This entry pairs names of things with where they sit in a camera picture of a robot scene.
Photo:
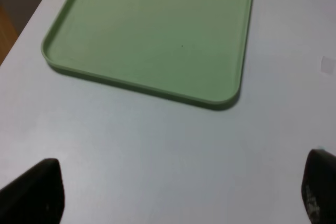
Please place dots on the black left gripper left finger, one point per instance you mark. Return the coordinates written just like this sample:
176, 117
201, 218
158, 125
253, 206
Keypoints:
36, 196

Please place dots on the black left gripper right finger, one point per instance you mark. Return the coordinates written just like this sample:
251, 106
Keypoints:
318, 186

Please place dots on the green plastic tray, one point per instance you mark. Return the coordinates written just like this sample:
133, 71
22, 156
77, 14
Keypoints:
189, 51

